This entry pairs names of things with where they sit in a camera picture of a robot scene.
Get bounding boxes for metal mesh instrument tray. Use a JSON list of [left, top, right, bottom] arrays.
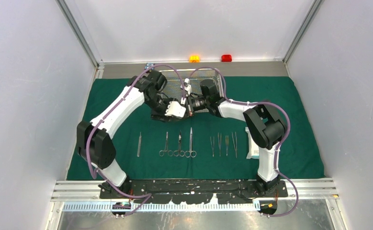
[[160, 68, 224, 100]]

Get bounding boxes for steel surgical forceps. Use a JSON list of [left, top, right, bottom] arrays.
[[210, 137, 215, 157]]

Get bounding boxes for steel needle holder clamp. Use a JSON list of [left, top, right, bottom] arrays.
[[225, 135, 229, 156]]

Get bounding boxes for green surgical drape cloth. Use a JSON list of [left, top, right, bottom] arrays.
[[67, 75, 326, 181]]

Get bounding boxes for long steel probe rod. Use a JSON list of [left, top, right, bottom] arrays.
[[136, 132, 142, 157]]

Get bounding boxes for steel ring-handled scissors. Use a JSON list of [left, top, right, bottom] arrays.
[[185, 127, 197, 158]]

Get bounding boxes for small steel scissors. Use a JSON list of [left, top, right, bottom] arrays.
[[173, 131, 185, 157]]

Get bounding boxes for steel ring-handled hemostat clamp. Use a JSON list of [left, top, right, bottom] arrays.
[[158, 132, 173, 157]]

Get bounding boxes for white sterile packet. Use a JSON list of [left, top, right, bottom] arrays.
[[245, 127, 259, 159]]

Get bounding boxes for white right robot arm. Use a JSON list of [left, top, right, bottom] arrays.
[[186, 80, 290, 197]]

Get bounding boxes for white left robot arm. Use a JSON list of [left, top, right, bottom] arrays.
[[77, 70, 186, 198]]

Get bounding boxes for blue owl toy block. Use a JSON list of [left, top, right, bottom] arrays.
[[145, 63, 155, 69]]

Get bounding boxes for red toy block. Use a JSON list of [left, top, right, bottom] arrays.
[[221, 54, 233, 62]]

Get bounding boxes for yellow toy block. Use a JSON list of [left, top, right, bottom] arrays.
[[189, 55, 201, 63]]

